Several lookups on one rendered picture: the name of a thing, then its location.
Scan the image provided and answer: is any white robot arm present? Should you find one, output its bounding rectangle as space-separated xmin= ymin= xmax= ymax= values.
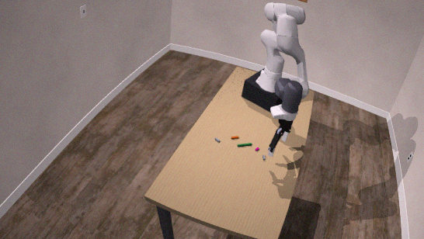
xmin=256 ymin=2 xmax=309 ymax=121

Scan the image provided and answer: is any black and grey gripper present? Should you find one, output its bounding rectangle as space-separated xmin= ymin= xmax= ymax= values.
xmin=268 ymin=119 xmax=293 ymax=157

